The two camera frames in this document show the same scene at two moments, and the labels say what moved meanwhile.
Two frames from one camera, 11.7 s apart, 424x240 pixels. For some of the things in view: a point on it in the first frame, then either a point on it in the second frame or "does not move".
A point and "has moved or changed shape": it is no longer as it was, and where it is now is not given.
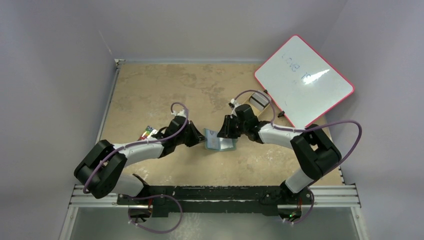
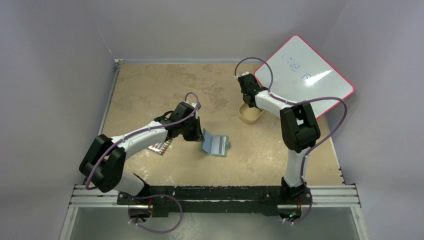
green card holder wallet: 214,143 has moved or changed shape
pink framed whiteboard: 305,83 does not move
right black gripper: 228,125 to 247,98
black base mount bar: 216,199 does not move
